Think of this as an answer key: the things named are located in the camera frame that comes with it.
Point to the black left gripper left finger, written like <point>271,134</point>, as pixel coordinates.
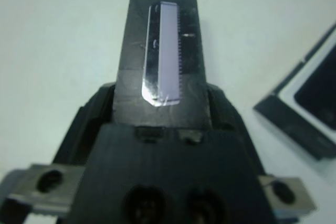
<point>86,129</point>

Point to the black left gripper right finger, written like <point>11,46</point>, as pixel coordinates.
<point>231,121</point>

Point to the black box with white insert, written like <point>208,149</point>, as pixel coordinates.
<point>288,127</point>

